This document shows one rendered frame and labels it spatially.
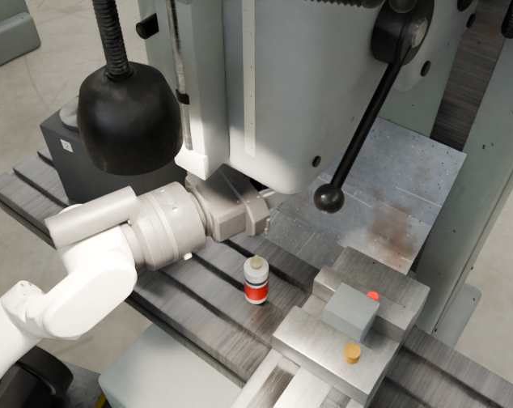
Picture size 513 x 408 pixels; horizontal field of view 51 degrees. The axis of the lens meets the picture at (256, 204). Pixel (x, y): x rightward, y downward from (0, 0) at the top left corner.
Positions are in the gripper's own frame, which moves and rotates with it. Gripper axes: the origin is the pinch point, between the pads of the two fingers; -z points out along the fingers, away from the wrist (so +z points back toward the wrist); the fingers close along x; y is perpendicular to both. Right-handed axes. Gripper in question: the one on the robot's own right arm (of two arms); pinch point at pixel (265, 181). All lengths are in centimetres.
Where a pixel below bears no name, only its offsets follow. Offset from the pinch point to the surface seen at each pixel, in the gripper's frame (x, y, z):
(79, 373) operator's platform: 34, 82, 33
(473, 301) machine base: 2, 102, -84
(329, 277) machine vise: -7.0, 18.2, -7.4
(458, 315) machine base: 1, 101, -76
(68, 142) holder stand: 35.2, 11.9, 17.6
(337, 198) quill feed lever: -15.3, -12.2, 2.0
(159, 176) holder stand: 24.0, 16.2, 6.3
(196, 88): -6.3, -22.4, 11.3
